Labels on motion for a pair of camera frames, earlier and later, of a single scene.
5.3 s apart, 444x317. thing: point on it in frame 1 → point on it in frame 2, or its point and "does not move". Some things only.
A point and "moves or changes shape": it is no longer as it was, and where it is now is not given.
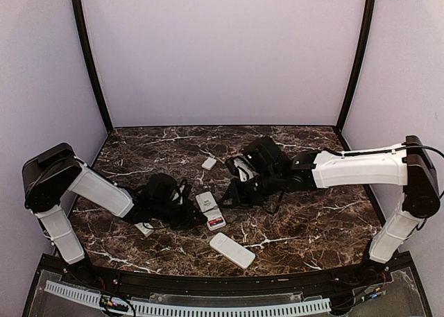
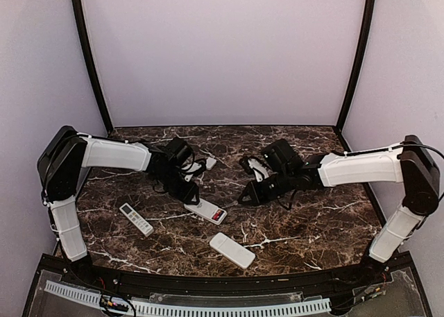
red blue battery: (215, 220) → (218, 214)
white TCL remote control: (213, 214) moves or changes shape
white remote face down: (233, 250) does not move
